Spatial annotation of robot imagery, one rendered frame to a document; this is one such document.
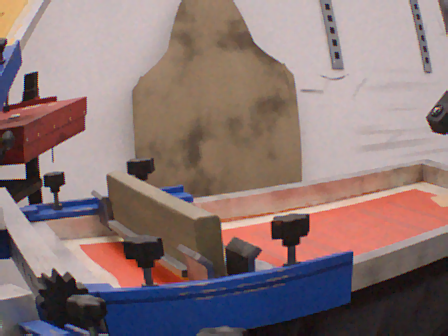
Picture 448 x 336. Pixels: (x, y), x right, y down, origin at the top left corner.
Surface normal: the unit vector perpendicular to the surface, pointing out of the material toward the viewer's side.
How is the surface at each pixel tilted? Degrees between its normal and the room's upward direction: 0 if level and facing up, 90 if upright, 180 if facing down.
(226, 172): 89
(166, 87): 88
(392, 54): 90
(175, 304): 90
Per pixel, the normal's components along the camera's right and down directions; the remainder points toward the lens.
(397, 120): 0.34, 0.11
